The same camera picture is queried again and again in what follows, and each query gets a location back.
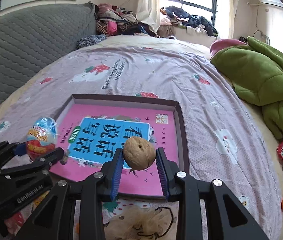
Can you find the clothes pile on windowsill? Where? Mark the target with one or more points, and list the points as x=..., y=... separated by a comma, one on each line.
x=180, y=18

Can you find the clothes pile beside bed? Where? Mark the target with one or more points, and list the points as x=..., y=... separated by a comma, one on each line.
x=112, y=21

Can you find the pink pillow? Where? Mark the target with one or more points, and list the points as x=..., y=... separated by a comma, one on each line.
x=222, y=44

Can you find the cream curtain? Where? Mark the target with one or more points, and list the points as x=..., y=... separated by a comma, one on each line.
x=148, y=12

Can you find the grey quilted headboard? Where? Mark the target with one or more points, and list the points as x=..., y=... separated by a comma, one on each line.
x=34, y=37

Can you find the beige sheer fabric scrunchie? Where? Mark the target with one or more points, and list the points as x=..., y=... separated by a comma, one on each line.
x=138, y=223

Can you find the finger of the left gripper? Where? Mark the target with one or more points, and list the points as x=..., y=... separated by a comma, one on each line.
x=45, y=162
x=8, y=151

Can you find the green fleece blanket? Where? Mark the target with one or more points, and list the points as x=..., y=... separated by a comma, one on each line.
x=256, y=72

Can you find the large blue-red surprise egg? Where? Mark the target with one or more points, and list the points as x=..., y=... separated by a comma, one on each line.
x=41, y=137

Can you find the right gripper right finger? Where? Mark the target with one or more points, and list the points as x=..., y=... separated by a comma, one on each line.
x=226, y=217

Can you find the dark shallow box tray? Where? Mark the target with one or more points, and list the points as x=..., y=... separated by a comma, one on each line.
x=138, y=102

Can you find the brown walnut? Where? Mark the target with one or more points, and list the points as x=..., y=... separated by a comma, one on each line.
x=138, y=153

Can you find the pink and blue book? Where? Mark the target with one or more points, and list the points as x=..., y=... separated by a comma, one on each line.
x=90, y=135

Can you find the pink strawberry print bedsheet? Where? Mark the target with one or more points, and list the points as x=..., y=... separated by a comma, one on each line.
x=177, y=101

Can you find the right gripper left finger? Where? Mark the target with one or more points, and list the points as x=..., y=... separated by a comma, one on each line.
x=54, y=216

